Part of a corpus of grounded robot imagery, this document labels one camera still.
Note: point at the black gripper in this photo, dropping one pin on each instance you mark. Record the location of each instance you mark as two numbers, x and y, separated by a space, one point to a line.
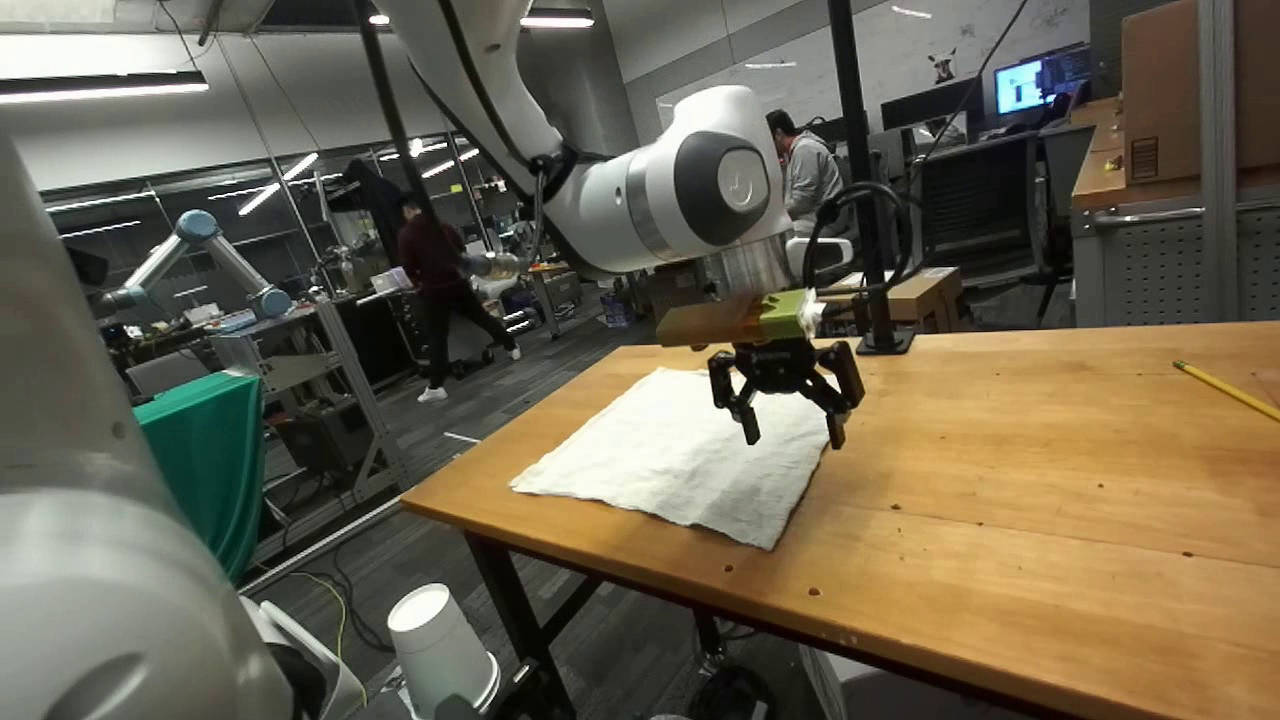
786 364

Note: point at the white cloth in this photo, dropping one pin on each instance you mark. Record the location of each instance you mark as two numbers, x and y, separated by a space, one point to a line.
667 454

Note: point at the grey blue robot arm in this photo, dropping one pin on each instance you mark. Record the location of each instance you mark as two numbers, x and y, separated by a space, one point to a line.
201 241

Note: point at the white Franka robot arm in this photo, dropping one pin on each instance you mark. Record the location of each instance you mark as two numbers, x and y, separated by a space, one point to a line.
667 186

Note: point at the green cloth cover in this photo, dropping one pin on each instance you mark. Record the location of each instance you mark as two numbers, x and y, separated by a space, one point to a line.
201 454

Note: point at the cardboard box on stool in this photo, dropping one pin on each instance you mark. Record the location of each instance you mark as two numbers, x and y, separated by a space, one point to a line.
922 292

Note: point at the standing person in dark red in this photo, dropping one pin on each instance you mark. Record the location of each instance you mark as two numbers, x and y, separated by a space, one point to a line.
435 262

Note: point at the computer monitor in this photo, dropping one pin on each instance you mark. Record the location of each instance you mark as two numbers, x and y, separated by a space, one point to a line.
1025 86

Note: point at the workbench with drawers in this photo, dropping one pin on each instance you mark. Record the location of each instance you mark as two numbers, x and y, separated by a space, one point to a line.
1163 267

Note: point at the yellow pencil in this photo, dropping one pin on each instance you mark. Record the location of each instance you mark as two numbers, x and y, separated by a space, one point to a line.
1226 391

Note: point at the short ceiling light strip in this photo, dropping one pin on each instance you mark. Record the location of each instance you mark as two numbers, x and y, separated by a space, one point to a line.
558 22

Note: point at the white paper cup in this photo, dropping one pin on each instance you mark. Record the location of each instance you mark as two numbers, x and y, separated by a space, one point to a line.
435 647

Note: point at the grey metal shelf rack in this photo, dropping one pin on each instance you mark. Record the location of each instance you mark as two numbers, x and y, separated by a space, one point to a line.
332 384

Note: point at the large cardboard box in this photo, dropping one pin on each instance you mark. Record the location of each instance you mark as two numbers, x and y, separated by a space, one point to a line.
1172 94

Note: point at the long ceiling light strip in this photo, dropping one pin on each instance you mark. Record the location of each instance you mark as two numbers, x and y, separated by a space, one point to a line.
107 88

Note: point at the wooden green wrist camera block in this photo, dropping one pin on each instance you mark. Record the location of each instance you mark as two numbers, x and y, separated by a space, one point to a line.
744 322

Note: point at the black camera stand pole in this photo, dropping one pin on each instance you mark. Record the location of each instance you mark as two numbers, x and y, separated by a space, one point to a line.
864 201

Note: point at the black table leg frame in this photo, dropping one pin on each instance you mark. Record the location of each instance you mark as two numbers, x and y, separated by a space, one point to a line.
514 612

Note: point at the grey metal post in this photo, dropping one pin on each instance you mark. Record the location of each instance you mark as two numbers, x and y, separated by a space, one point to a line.
1218 162

